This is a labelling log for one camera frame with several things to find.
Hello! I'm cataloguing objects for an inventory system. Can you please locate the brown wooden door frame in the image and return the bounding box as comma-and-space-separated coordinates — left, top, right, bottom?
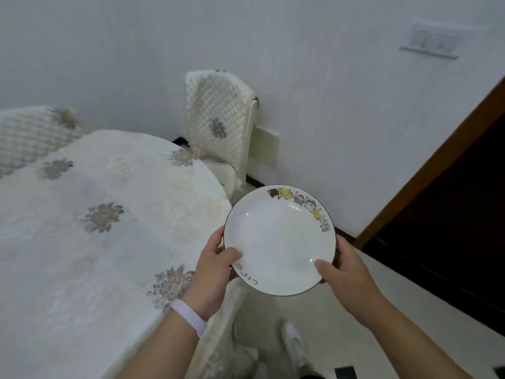
354, 77, 505, 250

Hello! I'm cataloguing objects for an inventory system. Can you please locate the person's right hand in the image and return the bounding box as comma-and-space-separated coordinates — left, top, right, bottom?
314, 234, 385, 326

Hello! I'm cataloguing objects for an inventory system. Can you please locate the person's left hand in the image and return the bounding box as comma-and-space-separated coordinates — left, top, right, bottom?
182, 225, 244, 321

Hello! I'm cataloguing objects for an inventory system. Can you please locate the person's white shoe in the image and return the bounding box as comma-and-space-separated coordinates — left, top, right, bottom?
281, 321, 314, 373

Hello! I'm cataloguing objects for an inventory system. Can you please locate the chair with quilted cover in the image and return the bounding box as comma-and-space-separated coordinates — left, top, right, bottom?
185, 69, 260, 194
0, 106, 84, 179

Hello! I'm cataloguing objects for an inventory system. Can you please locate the white wall switch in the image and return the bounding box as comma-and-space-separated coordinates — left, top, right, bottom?
399, 20, 475, 60

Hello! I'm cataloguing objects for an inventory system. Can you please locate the person's right forearm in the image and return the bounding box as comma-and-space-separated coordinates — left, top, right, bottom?
362, 298, 472, 379

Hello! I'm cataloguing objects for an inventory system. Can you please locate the white plate with cartoon print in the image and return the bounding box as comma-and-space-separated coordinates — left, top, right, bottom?
223, 184, 337, 297

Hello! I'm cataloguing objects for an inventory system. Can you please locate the person's left forearm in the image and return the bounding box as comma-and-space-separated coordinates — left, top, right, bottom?
117, 310, 202, 379

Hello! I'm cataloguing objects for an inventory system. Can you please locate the white floral tablecloth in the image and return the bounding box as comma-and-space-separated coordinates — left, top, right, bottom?
0, 129, 249, 379

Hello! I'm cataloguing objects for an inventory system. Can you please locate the white wristband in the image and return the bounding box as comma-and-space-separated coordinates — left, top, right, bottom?
170, 298, 208, 338

